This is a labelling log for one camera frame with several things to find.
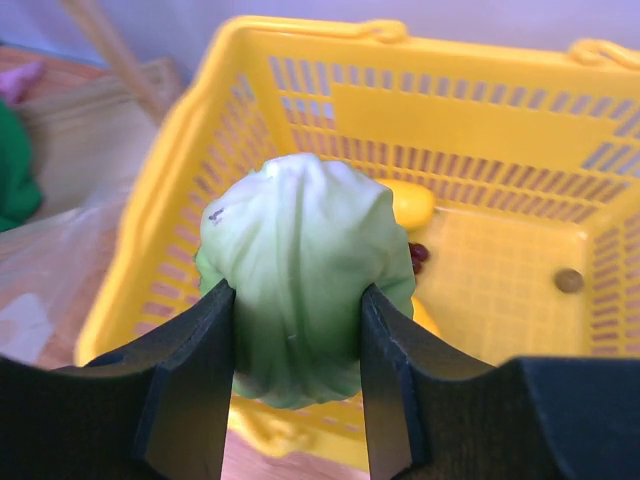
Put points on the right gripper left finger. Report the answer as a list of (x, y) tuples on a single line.
[(155, 408)]

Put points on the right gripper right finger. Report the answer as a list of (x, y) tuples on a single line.
[(433, 412)]

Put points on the clear zip top bag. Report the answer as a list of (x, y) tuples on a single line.
[(51, 271)]

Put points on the green cabbage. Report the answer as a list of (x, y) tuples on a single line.
[(299, 241)]

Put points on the dark red grapes bunch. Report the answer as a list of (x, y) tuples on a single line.
[(420, 255)]

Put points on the small brown kiwi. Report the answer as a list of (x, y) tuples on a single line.
[(568, 280)]

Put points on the yellow mango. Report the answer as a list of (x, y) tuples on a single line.
[(413, 205)]

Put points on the green shirt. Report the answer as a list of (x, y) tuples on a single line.
[(21, 196)]

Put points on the yellow plastic basket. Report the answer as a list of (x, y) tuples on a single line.
[(533, 158)]

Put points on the wooden clothes rack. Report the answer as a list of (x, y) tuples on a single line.
[(90, 140)]

